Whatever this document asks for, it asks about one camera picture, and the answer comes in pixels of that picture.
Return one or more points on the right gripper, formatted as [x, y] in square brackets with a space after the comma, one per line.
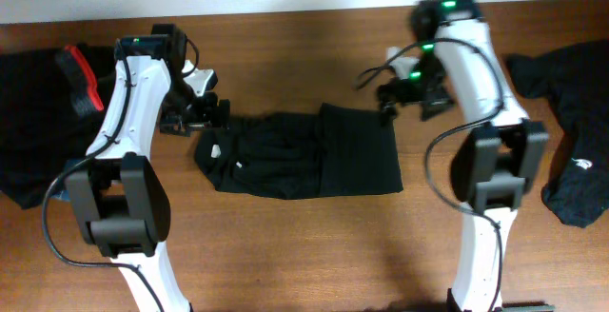
[439, 102]

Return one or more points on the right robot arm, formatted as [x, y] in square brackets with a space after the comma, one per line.
[499, 158]

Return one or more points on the folded black clothes stack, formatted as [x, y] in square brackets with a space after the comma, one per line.
[40, 130]

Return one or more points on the black garment red waistband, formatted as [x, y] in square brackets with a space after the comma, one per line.
[84, 97]

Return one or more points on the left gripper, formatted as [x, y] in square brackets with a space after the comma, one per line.
[206, 119]

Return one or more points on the blue denim garment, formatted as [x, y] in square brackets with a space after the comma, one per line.
[61, 194]

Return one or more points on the crumpled black clothes pile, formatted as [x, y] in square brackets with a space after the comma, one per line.
[574, 81]

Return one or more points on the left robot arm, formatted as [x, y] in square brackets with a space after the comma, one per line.
[118, 201]

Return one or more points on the black t-shirt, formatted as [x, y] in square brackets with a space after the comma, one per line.
[338, 151]

